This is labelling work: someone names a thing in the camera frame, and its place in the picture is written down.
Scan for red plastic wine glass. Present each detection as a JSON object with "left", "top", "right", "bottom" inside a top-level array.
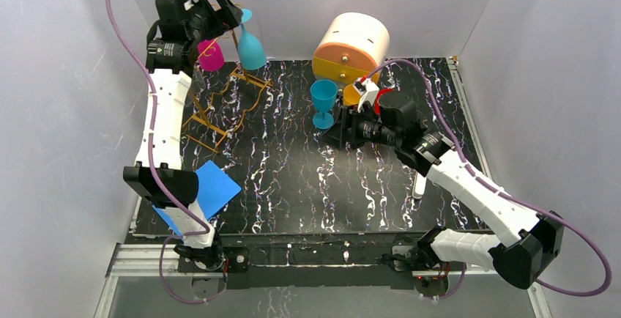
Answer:
[{"left": 372, "top": 87, "right": 395, "bottom": 115}]

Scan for yellow plastic wine glass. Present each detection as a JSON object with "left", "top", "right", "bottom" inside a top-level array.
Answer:
[{"left": 343, "top": 84, "right": 361, "bottom": 107}]

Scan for teal wine glass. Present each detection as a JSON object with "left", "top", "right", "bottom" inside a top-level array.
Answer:
[
  {"left": 310, "top": 79, "right": 338, "bottom": 130},
  {"left": 237, "top": 9, "right": 267, "bottom": 70}
]

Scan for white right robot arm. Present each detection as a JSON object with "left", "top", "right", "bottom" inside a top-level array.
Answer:
[{"left": 320, "top": 92, "right": 564, "bottom": 289}]

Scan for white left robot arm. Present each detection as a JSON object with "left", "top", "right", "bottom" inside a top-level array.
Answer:
[{"left": 123, "top": 0, "right": 242, "bottom": 266}]

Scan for magenta plastic wine glass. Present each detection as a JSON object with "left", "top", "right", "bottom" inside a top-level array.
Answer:
[{"left": 197, "top": 39, "right": 225, "bottom": 72}]

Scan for rear clear wine glass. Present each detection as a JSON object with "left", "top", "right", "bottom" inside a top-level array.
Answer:
[{"left": 191, "top": 67, "right": 207, "bottom": 95}]

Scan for white oblong remote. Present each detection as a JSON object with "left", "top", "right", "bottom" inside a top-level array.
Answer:
[{"left": 412, "top": 172, "right": 427, "bottom": 200}]

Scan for round pastel drawer cabinet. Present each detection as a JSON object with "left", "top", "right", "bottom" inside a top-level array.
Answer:
[{"left": 312, "top": 12, "right": 390, "bottom": 89}]

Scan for blue flat card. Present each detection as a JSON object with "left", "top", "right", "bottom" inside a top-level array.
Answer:
[{"left": 158, "top": 161, "right": 241, "bottom": 220}]

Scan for gold wire glass rack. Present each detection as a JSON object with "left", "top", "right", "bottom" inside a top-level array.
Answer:
[{"left": 182, "top": 27, "right": 274, "bottom": 153}]

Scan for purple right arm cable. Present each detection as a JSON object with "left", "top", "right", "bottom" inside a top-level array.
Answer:
[{"left": 361, "top": 58, "right": 613, "bottom": 298}]

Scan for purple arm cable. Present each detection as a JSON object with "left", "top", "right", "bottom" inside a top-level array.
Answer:
[
  {"left": 361, "top": 58, "right": 613, "bottom": 298},
  {"left": 105, "top": 0, "right": 229, "bottom": 306}
]

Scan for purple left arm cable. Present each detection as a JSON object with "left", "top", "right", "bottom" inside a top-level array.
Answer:
[{"left": 105, "top": 0, "right": 229, "bottom": 306}]

